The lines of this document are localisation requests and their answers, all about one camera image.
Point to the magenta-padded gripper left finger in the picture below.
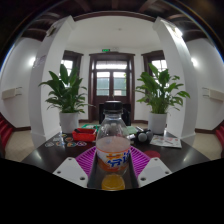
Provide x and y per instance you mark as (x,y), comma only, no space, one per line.
(70,171)

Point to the orange drink bottle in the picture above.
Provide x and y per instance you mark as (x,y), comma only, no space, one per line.
(113,160)

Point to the white wall radiator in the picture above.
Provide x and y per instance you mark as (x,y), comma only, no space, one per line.
(11,93)
(213,94)

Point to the white printed paper sheet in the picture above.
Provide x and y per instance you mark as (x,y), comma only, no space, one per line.
(166,141)

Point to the glowing lamp on pillar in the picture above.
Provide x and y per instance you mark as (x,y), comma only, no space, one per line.
(178,32)

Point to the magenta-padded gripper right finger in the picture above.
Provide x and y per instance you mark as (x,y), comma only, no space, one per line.
(155,171)

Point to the glowing wall lamp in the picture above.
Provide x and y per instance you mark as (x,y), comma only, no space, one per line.
(194,62)
(31,61)

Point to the flat green booklet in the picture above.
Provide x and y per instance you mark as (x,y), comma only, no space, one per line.
(132,130)

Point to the grey foam-tipped microphone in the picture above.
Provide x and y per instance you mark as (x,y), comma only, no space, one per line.
(142,137)
(150,135)

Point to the brown double glass door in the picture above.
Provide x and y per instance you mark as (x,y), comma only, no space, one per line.
(111,93)

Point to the round printed sticker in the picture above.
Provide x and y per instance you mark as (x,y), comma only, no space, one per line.
(49,144)
(60,144)
(71,144)
(81,143)

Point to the red box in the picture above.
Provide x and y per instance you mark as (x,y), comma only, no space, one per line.
(83,135)

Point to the potted plant in white pot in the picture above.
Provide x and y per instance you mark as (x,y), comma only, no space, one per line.
(69,121)
(156,122)

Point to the green box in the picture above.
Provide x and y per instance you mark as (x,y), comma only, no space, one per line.
(90,126)

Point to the red carpeted staircase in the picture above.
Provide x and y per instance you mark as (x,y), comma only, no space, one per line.
(220,135)
(5,131)

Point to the flat round red coaster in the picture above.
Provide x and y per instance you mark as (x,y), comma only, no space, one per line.
(152,154)

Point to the black chair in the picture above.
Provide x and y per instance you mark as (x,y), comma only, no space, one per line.
(127,115)

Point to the green exit sign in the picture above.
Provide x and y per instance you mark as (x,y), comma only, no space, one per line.
(105,50)

